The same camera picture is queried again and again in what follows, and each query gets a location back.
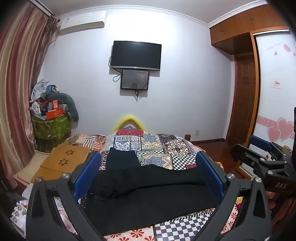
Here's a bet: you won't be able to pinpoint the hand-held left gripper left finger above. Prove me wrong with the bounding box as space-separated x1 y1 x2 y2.
25 151 109 241

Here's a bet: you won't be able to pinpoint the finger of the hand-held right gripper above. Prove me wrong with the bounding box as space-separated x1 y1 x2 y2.
230 144 292 182
248 135 292 165

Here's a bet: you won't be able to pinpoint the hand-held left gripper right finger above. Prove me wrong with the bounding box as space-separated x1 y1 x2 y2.
196 151 272 241

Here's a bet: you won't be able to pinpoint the black pants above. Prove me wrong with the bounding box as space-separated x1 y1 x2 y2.
80 163 225 235

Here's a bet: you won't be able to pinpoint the wooden folding table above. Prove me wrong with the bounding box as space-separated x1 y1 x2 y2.
31 144 91 183

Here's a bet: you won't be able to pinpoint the orange striped cloth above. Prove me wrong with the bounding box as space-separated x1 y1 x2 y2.
63 134 107 152

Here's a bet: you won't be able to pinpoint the dark folded garment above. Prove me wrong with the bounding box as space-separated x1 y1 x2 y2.
105 147 142 171

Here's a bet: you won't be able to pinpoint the wooden door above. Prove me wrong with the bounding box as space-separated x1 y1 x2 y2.
225 52 258 146

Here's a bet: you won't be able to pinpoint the green laundry hamper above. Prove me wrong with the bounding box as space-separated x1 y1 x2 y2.
32 113 72 153

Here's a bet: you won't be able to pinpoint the wooden wardrobe with heart door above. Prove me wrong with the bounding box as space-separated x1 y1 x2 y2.
251 29 296 149

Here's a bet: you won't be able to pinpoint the patchwork patterned blanket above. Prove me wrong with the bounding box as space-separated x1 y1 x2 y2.
98 128 219 241

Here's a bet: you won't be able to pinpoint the beige mat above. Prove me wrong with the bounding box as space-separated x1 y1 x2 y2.
13 153 50 186

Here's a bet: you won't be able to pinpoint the yellow headboard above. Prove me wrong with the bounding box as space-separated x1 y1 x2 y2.
112 115 143 133

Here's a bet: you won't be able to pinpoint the orange box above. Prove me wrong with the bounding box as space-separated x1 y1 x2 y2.
46 109 64 120

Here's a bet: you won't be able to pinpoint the grey long pillow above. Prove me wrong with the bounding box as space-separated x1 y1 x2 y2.
47 92 79 121

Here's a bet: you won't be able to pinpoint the pile of clothes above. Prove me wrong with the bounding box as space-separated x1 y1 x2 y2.
30 79 59 102

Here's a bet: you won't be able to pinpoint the small black monitor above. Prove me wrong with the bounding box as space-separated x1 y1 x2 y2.
120 69 149 91

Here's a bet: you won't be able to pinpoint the striped pink curtain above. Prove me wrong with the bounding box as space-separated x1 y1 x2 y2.
0 3 59 193

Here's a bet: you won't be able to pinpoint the wooden overhead cabinet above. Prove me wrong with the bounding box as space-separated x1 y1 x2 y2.
209 5 289 55

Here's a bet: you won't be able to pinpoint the white air conditioner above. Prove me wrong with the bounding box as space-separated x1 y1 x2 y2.
58 10 107 36

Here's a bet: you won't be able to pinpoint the black cables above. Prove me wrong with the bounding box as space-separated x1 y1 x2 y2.
109 56 151 102

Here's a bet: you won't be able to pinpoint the black wall television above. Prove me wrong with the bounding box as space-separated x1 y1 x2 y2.
110 40 162 71

